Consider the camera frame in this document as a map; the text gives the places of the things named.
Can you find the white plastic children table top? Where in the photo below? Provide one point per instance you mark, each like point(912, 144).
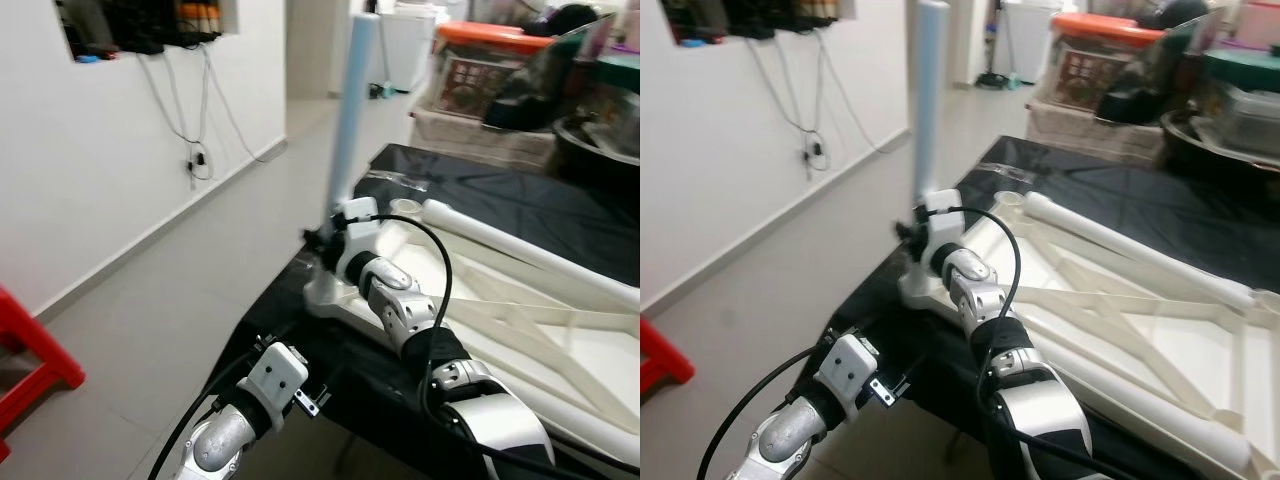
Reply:
point(1150, 350)
point(560, 370)

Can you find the black power adapter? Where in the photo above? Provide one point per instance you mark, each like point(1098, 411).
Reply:
point(815, 152)
point(198, 160)

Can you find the orange lid storage box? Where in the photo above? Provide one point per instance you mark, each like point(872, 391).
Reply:
point(1085, 75)
point(470, 80)

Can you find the black glossy bag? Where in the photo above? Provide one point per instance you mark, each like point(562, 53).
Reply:
point(530, 100)
point(1140, 95)

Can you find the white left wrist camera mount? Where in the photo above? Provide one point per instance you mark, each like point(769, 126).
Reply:
point(275, 375)
point(848, 368)

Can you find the dark green round lid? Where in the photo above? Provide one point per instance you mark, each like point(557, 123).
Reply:
point(622, 72)
point(1245, 68)

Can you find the black table cloth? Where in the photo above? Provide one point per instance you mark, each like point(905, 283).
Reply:
point(480, 190)
point(1100, 180)

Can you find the beige cloth covered bench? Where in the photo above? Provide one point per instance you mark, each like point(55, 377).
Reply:
point(1080, 130)
point(470, 135)

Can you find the red plastic stool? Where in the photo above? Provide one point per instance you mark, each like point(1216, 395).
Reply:
point(662, 360)
point(40, 355)

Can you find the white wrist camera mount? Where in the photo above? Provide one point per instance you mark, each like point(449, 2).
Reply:
point(848, 368)
point(940, 225)
point(355, 215)
point(275, 375)

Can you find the black network devices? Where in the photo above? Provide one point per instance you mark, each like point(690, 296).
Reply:
point(760, 15)
point(130, 25)

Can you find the clear plastic storage box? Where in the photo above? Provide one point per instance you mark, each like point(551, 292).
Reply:
point(1250, 115)
point(625, 112)

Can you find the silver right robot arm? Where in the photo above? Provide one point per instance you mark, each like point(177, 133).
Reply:
point(985, 300)
point(400, 310)

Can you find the white cabinet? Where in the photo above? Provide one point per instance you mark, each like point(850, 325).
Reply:
point(1030, 40)
point(410, 50)

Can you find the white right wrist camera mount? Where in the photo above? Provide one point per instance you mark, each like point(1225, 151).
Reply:
point(940, 225)
point(355, 215)

